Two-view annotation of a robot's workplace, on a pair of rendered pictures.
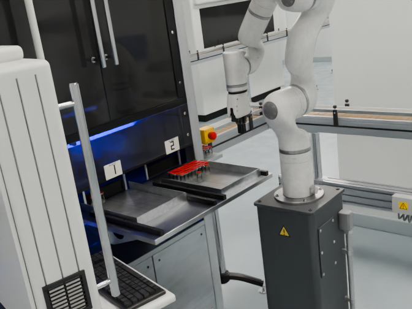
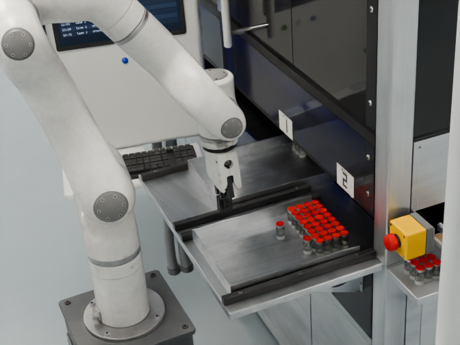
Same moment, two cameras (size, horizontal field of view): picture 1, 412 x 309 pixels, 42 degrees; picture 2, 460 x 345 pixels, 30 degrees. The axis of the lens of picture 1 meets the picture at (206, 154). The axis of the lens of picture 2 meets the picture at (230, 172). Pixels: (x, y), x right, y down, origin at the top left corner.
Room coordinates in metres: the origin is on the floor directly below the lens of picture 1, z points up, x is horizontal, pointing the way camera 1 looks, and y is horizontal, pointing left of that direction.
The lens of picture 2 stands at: (2.87, -1.61, 2.15)
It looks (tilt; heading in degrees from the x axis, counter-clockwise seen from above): 31 degrees down; 117
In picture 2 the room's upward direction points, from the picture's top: 5 degrees counter-clockwise
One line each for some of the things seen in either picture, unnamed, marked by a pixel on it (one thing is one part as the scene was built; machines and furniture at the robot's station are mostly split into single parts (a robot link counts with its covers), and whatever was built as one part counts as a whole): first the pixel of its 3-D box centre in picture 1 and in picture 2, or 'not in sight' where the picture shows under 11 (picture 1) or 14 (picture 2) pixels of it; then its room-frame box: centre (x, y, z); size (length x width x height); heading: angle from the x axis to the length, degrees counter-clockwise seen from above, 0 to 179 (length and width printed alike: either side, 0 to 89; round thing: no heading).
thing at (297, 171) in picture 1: (297, 172); (119, 283); (1.92, -0.33, 0.95); 0.19 x 0.19 x 0.18
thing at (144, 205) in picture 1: (133, 202); (259, 170); (2.00, 0.31, 0.90); 0.34 x 0.26 x 0.04; 47
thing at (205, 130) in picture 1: (205, 135); (410, 236); (2.51, -0.01, 0.99); 0.08 x 0.07 x 0.07; 47
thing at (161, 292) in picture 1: (113, 277); (133, 164); (1.56, 0.35, 0.82); 0.40 x 0.14 x 0.02; 36
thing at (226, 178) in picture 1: (210, 176); (274, 243); (2.17, -0.01, 0.90); 0.34 x 0.26 x 0.04; 46
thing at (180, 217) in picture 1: (176, 195); (261, 213); (2.08, 0.14, 0.87); 0.70 x 0.48 x 0.02; 137
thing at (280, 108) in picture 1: (286, 121); (103, 198); (1.90, -0.31, 1.16); 0.19 x 0.12 x 0.24; 132
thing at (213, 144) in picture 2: (237, 87); (218, 137); (2.12, -0.16, 1.27); 0.09 x 0.08 x 0.03; 137
